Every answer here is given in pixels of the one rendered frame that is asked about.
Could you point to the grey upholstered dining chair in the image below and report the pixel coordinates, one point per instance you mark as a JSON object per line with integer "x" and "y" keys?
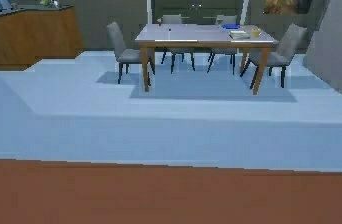
{"x": 284, "y": 50}
{"x": 125, "y": 53}
{"x": 174, "y": 19}
{"x": 227, "y": 20}

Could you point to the wooden table with white top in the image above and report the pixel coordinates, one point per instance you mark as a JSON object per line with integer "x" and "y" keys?
{"x": 192, "y": 35}

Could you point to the blue flat dish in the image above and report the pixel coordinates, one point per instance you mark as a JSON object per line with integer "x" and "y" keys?
{"x": 230, "y": 26}

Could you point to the dark glass window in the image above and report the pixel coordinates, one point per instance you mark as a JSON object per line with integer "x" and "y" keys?
{"x": 197, "y": 8}

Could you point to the yellow cup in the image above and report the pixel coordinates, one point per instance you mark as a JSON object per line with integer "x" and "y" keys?
{"x": 256, "y": 32}

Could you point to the framed yellow brown picture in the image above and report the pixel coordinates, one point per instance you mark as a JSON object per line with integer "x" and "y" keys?
{"x": 284, "y": 6}

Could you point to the brown wooden counter cabinet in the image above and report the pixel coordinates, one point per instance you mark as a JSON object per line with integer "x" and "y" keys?
{"x": 25, "y": 36}

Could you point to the green object on counter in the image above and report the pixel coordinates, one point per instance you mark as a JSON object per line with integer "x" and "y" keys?
{"x": 48, "y": 2}

